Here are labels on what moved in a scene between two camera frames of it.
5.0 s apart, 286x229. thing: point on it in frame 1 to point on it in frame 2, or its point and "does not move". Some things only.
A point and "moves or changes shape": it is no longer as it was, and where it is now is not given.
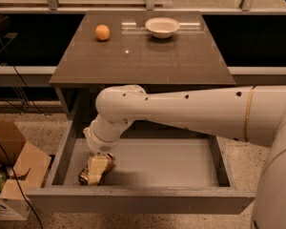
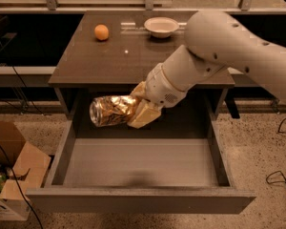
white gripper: (97, 143) to (162, 88)
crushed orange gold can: (83, 176) moves or changes shape
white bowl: (162, 28) does not move
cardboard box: (16, 167) does not move
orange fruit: (102, 31) does not move
